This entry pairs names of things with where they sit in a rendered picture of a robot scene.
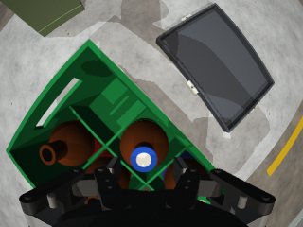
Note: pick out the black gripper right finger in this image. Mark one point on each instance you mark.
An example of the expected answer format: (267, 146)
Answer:
(250, 204)

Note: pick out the brown glass bottle with green label and blue cap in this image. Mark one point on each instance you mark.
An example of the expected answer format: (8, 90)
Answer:
(139, 139)

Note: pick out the green crate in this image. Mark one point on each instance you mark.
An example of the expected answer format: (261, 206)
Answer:
(105, 107)

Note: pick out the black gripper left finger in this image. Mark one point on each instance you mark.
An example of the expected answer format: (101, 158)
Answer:
(45, 203)

